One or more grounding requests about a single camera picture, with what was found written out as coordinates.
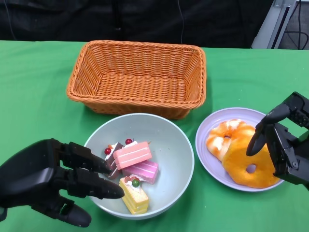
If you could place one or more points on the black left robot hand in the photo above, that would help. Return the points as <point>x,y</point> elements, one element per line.
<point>31,174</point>

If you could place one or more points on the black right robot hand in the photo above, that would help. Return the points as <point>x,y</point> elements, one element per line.
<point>289,154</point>

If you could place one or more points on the lavender plate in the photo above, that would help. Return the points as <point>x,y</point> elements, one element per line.
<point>210,174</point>

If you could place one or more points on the brown chocolate cake slice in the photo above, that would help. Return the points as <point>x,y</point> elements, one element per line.
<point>117,151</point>

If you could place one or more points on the magenta layered cake slice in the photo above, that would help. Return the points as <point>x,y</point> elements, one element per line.
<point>144,171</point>

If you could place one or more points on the pale green bowl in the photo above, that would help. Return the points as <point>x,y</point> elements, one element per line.
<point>169,157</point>

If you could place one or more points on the yellow cake slice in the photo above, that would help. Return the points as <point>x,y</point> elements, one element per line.
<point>136,200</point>

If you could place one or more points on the orange wicker basket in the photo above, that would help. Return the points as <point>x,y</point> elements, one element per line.
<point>144,62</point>

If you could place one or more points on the grey metal stand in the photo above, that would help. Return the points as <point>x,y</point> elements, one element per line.
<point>277,24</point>

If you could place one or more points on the orange striped bread roll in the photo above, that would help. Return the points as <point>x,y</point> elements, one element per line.
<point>217,142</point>
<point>236,169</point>

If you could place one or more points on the black backdrop cloth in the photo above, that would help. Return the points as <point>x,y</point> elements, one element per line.
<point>72,19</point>

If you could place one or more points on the light pink cake slice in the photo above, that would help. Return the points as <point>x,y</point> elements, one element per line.
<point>132,155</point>

